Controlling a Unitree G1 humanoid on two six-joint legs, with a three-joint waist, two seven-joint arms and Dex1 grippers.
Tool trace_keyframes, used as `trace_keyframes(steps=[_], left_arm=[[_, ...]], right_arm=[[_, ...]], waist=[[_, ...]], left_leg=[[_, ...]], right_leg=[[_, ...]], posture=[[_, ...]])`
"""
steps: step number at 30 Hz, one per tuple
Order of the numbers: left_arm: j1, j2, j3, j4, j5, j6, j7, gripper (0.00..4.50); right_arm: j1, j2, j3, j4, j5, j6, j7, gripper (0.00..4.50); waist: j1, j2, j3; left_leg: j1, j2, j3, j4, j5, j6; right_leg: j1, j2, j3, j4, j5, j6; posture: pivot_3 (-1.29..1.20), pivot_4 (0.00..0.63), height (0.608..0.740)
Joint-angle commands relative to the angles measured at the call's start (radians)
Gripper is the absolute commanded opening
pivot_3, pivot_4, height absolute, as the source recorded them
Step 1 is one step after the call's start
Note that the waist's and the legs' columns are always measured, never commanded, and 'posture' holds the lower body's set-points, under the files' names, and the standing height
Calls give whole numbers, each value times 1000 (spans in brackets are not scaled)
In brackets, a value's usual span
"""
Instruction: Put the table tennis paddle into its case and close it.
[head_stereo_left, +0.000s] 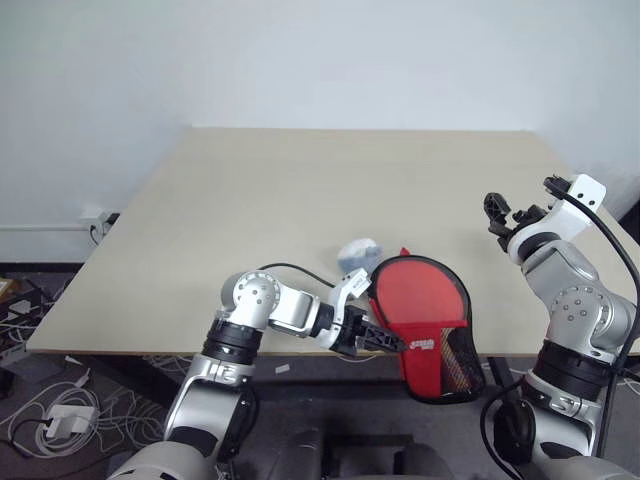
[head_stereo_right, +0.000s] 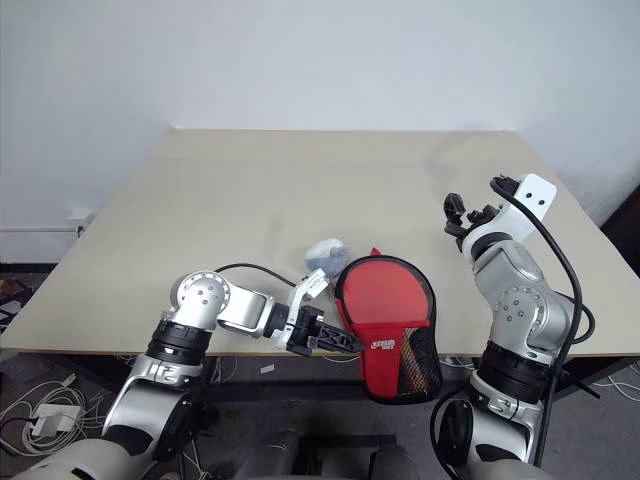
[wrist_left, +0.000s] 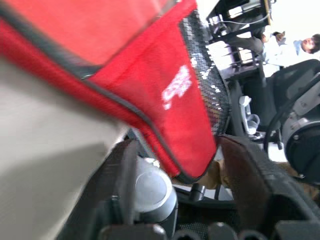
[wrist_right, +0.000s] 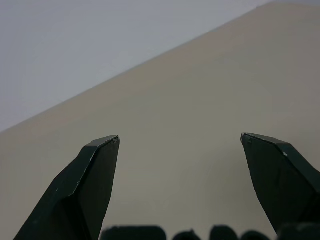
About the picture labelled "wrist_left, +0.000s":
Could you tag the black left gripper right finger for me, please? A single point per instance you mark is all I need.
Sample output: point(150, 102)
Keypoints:
point(265, 180)

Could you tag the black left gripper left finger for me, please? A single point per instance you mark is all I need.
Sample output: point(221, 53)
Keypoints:
point(110, 190)

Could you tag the red table tennis paddle case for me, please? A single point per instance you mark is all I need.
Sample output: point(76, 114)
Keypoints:
point(140, 75)

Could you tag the silver grey robot body cylinder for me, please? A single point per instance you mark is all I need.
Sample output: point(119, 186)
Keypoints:
point(152, 192)

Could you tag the pale grey plastic fixture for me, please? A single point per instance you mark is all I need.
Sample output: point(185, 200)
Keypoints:
point(250, 117)

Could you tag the black office chair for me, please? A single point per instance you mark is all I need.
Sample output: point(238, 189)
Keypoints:
point(292, 80)

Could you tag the person in white shirt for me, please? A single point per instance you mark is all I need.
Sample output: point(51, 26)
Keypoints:
point(277, 53)

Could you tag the person with dark hair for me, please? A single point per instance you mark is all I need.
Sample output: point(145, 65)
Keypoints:
point(311, 45)

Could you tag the black equipment rack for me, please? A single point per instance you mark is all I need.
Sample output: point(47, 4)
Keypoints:
point(240, 22)

